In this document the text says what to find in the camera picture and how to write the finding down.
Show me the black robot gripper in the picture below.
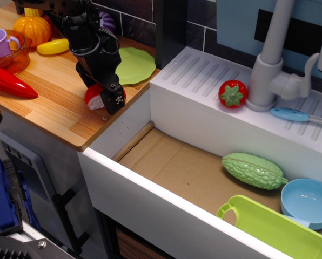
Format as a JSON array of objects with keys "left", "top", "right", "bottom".
[{"left": 61, "top": 11, "right": 125, "bottom": 114}]

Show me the orange transparent bowl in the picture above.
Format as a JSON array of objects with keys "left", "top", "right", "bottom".
[{"left": 0, "top": 30, "right": 32, "bottom": 75}]

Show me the yellow toy banana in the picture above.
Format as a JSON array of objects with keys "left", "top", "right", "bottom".
[{"left": 36, "top": 38, "right": 69, "bottom": 55}]

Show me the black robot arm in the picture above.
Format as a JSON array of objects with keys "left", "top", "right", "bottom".
[{"left": 15, "top": 1, "right": 125, "bottom": 114}]

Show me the light green plastic plate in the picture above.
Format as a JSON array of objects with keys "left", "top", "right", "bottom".
[{"left": 116, "top": 47, "right": 156, "bottom": 85}]

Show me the brown cardboard sheet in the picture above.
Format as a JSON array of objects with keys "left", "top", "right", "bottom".
[{"left": 113, "top": 128, "right": 281, "bottom": 215}]

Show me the lime green tray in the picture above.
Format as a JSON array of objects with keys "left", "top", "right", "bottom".
[{"left": 217, "top": 195, "right": 322, "bottom": 258}]

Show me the purple striped toy eggplant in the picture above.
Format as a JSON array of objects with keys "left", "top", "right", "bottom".
[{"left": 99, "top": 11, "right": 116, "bottom": 33}]

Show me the grey toy faucet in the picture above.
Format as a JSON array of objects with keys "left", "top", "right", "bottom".
[{"left": 245, "top": 1, "right": 320, "bottom": 112}]

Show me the blue clamp tool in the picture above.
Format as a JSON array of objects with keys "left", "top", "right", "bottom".
[{"left": 0, "top": 159, "right": 42, "bottom": 235}]

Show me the yellow toy corn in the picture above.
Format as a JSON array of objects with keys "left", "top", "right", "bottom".
[{"left": 24, "top": 8, "right": 44, "bottom": 17}]

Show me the red toy chili pepper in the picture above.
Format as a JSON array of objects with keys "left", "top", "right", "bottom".
[{"left": 0, "top": 68, "right": 38, "bottom": 98}]

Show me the orange toy pumpkin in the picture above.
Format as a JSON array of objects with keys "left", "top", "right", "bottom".
[{"left": 12, "top": 16, "right": 52, "bottom": 47}]

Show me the green toy bitter gourd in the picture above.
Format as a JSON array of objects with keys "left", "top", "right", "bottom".
[{"left": 222, "top": 153, "right": 289, "bottom": 190}]

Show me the light blue bowl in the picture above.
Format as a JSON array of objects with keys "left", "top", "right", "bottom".
[{"left": 281, "top": 179, "right": 322, "bottom": 230}]

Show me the black oven door handle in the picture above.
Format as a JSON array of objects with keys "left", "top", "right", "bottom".
[{"left": 52, "top": 189, "right": 90, "bottom": 255}]

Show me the white toy sink unit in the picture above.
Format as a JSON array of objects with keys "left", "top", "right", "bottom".
[{"left": 78, "top": 47, "right": 322, "bottom": 258}]

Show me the blue handled utensil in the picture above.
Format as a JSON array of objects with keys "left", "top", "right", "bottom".
[{"left": 270, "top": 107, "right": 322, "bottom": 125}]

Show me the light blue back panel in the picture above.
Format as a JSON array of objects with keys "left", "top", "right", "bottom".
[{"left": 216, "top": 1, "right": 322, "bottom": 71}]

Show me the red toy tomato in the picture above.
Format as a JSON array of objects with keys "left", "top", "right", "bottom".
[{"left": 218, "top": 80, "right": 248, "bottom": 108}]

